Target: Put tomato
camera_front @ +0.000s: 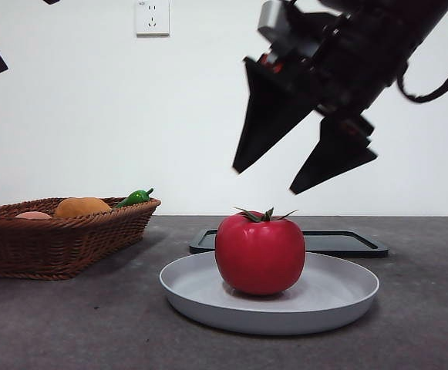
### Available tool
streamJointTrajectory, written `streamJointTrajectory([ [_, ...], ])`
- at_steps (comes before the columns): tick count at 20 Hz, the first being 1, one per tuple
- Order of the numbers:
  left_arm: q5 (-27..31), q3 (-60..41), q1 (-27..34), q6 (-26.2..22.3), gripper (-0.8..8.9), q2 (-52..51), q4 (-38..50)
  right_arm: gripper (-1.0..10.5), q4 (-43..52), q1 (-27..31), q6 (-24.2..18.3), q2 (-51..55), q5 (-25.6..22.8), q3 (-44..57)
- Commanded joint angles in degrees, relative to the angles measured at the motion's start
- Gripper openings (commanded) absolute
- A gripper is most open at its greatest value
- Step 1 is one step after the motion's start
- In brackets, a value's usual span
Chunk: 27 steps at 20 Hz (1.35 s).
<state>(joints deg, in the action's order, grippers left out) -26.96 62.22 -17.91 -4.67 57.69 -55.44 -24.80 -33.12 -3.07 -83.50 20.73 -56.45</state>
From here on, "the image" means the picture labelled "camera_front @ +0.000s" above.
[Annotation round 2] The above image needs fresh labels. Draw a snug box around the grey round plate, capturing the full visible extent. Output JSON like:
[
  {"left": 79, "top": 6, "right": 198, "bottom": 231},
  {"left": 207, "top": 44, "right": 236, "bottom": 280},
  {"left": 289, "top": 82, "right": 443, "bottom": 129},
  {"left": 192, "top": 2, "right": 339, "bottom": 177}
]
[{"left": 159, "top": 250, "right": 381, "bottom": 336}]

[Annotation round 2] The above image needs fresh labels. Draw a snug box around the pale grey camera box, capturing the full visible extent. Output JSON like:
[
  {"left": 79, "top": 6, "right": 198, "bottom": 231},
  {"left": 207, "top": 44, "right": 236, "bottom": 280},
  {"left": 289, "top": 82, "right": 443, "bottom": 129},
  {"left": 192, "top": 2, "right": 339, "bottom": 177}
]
[{"left": 257, "top": 0, "right": 322, "bottom": 59}]

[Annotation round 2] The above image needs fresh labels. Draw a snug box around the brown wicker basket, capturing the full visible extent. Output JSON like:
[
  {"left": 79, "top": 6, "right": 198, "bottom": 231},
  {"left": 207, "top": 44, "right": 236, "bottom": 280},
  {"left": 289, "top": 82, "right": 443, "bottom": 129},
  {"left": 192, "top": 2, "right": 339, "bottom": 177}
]
[{"left": 0, "top": 196, "right": 162, "bottom": 281}]

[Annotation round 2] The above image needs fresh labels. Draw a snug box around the pale brown egg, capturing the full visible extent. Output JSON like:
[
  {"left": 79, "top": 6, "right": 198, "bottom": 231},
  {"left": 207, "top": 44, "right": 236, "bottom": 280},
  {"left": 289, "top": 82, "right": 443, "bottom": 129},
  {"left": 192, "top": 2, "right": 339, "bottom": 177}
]
[{"left": 14, "top": 210, "right": 53, "bottom": 221}]

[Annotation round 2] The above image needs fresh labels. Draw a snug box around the green chili pepper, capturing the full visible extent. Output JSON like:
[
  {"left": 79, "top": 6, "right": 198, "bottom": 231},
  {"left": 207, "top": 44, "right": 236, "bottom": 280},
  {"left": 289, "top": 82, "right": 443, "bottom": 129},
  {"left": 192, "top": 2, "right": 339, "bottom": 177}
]
[{"left": 113, "top": 187, "right": 155, "bottom": 209}]

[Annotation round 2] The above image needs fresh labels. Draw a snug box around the red tomato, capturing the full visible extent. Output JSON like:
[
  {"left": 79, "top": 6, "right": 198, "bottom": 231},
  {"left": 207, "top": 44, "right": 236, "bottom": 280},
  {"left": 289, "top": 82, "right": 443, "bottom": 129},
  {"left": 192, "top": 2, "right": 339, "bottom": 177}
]
[{"left": 214, "top": 207, "right": 306, "bottom": 297}]

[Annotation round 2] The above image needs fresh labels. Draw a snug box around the white wall socket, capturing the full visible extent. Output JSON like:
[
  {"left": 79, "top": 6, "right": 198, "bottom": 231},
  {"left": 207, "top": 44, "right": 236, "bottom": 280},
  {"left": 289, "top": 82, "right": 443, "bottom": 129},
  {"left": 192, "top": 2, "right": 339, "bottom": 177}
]
[{"left": 136, "top": 0, "right": 170, "bottom": 38}]

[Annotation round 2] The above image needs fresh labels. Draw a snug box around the dark rectangular tray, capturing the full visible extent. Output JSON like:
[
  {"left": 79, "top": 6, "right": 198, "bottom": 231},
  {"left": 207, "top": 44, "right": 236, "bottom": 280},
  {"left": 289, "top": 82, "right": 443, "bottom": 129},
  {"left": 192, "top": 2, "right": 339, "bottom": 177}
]
[{"left": 188, "top": 229, "right": 389, "bottom": 259}]

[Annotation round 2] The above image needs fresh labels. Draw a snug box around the yellow-brown potato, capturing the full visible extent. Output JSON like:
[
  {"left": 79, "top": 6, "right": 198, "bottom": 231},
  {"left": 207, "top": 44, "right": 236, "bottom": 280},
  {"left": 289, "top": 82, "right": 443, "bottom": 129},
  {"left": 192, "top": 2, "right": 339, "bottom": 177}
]
[{"left": 55, "top": 197, "right": 113, "bottom": 219}]

